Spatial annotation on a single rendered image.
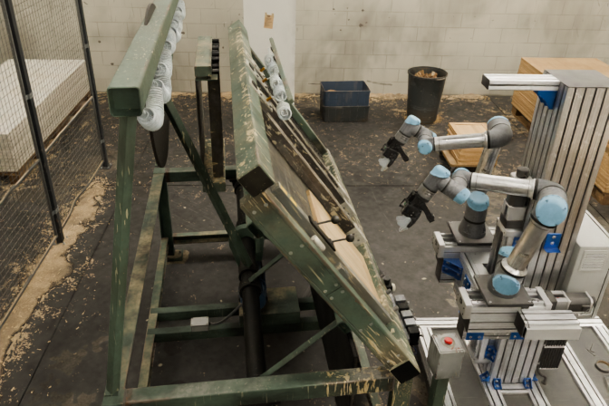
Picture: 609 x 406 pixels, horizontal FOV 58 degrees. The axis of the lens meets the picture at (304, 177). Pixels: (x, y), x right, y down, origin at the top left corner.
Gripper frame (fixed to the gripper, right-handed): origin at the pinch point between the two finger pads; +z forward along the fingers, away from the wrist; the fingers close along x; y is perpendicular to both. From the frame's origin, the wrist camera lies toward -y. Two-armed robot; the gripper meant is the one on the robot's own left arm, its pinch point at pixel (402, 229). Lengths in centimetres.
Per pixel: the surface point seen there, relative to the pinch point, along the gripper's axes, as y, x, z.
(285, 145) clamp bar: 58, -46, 7
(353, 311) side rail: 15.7, 39.3, 24.8
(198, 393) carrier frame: 54, 45, 93
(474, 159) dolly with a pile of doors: -181, -311, 34
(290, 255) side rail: 54, 43, 10
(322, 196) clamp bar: 26, -49, 26
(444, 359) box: -38, 34, 33
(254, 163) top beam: 83, 42, -18
